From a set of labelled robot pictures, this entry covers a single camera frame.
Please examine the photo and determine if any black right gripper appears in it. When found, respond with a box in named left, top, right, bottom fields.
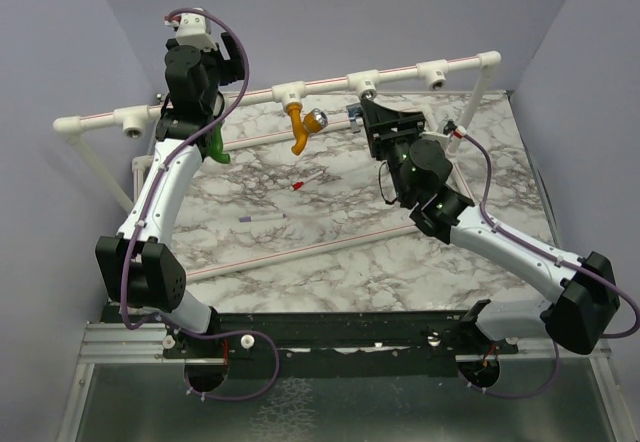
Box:
left=359, top=100, right=424, bottom=205

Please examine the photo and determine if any chrome metal faucet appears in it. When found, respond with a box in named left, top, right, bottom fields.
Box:
left=346, top=90, right=377, bottom=134

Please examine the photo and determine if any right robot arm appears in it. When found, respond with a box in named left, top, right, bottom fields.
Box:
left=359, top=98, right=620, bottom=355

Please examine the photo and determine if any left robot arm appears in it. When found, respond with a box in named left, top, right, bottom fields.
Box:
left=95, top=32, right=246, bottom=357

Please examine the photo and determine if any orange plastic faucet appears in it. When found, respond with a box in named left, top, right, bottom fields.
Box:
left=285, top=102, right=328, bottom=156

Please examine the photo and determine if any green plastic faucet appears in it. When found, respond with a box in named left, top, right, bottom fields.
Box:
left=207, top=124, right=231, bottom=165

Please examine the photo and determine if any red white marker pen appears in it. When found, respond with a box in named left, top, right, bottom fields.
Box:
left=291, top=170, right=325, bottom=191

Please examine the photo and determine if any purple white marker pen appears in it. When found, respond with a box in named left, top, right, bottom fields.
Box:
left=238, top=213, right=287, bottom=223

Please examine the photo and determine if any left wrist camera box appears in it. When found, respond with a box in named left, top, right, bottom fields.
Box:
left=164, top=12, right=219, bottom=52

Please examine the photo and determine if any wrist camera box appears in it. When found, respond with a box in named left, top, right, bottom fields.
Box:
left=164, top=12, right=219, bottom=52
left=422, top=119, right=467, bottom=147

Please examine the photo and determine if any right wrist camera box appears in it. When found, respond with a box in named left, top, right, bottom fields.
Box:
left=422, top=119, right=467, bottom=147

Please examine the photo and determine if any white PVC pipe frame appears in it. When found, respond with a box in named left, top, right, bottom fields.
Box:
left=53, top=51, right=501, bottom=287

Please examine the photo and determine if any black mounting rail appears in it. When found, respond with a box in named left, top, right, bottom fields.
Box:
left=163, top=310, right=518, bottom=380

